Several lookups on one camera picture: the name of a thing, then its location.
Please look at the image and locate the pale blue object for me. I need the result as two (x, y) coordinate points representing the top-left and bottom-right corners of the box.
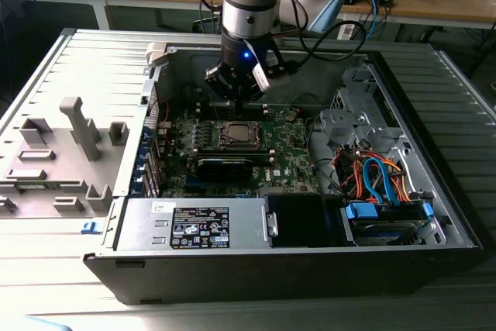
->
(22, 314), (73, 331)

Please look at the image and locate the green motherboard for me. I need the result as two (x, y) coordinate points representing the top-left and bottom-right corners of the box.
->
(157, 102), (323, 198)

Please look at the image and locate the expansion slot bracket panel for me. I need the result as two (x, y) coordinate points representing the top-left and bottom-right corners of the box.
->
(131, 82), (164, 198)

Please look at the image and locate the blue plastic clip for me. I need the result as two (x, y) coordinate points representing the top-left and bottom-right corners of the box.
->
(80, 220), (101, 236)

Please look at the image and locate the black graphics card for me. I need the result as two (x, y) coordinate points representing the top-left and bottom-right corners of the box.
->
(195, 156), (256, 185)

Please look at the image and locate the grey plastic parts rack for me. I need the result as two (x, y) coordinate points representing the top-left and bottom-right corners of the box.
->
(0, 96), (131, 220)

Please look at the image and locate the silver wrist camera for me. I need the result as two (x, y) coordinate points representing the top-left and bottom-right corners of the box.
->
(250, 50), (299, 94)

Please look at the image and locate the silver metal drive cage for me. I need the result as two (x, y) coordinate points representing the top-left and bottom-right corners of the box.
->
(318, 66), (408, 154)

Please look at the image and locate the metal socket cover frame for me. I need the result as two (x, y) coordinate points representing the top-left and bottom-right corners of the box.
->
(219, 120), (268, 150)

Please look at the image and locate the hard disk in blue carrier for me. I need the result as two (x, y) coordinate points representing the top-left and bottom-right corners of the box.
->
(339, 199), (436, 247)

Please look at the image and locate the grey power supply unit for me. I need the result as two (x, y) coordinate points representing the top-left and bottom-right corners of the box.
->
(112, 197), (281, 253)

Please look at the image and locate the green RAM stick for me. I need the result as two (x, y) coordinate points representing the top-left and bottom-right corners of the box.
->
(17, 181), (50, 191)

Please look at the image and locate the silver CPU with green edge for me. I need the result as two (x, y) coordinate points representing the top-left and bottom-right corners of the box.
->
(226, 122), (255, 143)

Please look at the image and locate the orange wire bundle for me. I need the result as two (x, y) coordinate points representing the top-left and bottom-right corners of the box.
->
(332, 147), (412, 203)

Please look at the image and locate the CPU socket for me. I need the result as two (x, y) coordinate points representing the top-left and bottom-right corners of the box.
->
(219, 119), (268, 150)

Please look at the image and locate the black camera cable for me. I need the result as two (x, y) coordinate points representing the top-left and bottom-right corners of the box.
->
(281, 0), (368, 63)

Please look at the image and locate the black open PC case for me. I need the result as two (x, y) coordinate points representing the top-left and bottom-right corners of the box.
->
(83, 40), (486, 307)

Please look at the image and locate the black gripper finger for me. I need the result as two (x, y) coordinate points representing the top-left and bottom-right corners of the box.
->
(247, 84), (267, 104)
(204, 66), (250, 115)

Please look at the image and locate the blue flat wire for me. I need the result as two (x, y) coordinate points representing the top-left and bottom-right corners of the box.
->
(362, 154), (401, 208)

